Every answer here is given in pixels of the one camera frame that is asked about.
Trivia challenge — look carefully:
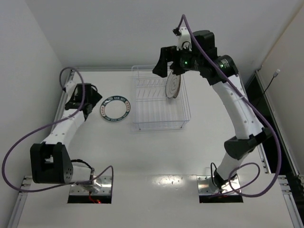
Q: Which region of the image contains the white plate black rim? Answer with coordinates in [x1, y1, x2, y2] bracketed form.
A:
[165, 71, 181, 98]

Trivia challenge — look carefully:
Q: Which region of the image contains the white plate green rim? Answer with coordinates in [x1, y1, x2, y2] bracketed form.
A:
[99, 95, 131, 122]

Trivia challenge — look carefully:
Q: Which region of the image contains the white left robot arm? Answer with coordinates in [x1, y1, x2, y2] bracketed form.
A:
[30, 81, 102, 184]

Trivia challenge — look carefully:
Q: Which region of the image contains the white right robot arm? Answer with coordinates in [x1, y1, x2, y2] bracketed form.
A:
[152, 27, 270, 188]

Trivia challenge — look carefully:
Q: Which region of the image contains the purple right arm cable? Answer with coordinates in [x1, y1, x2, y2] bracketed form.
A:
[178, 14, 283, 198]

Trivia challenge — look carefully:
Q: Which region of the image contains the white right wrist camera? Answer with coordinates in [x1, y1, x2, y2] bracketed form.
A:
[173, 27, 192, 51]

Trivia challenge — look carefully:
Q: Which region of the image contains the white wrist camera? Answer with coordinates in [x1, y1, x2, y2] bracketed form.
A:
[173, 27, 192, 51]
[64, 81, 77, 95]

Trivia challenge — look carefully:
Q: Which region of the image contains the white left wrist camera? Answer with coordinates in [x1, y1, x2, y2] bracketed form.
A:
[64, 81, 77, 95]

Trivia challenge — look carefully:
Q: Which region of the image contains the clear wire dish rack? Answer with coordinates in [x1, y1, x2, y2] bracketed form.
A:
[131, 65, 191, 131]

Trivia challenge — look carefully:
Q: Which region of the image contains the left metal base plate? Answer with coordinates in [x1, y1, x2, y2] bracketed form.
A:
[22, 175, 114, 196]

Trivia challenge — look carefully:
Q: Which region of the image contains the metal base plate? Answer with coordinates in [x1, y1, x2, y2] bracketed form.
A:
[197, 175, 236, 196]
[22, 175, 114, 196]

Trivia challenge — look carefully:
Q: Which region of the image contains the black cable white connector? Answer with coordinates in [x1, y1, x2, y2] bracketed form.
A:
[263, 69, 280, 95]

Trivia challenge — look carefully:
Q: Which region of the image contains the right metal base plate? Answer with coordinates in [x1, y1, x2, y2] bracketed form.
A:
[197, 175, 236, 196]

